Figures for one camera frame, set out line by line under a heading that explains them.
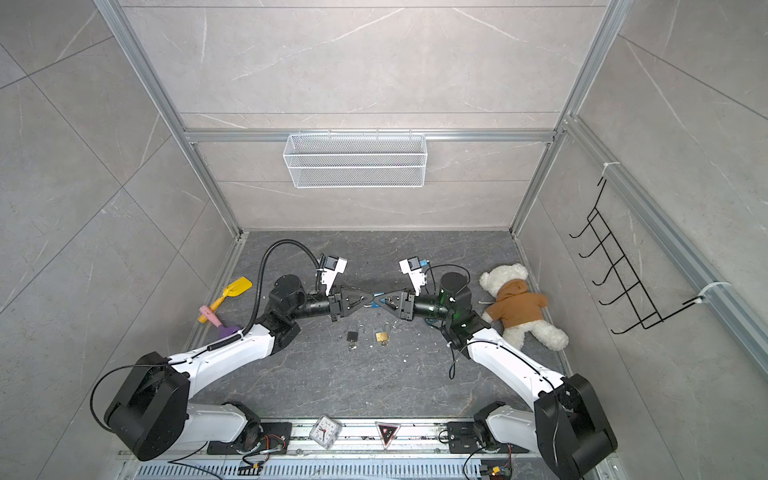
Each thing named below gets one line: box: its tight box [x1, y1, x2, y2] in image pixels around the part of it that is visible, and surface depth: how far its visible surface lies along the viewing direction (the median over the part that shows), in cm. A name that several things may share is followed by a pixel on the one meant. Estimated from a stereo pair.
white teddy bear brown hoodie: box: [479, 263, 569, 351], surface depth 93 cm
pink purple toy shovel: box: [199, 305, 241, 338], surface depth 94 cm
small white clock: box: [310, 415, 343, 449], surface depth 75 cm
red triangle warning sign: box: [375, 421, 401, 450], surface depth 76 cm
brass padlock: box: [375, 323, 391, 346], surface depth 93 cm
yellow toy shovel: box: [198, 276, 253, 323], surface depth 105 cm
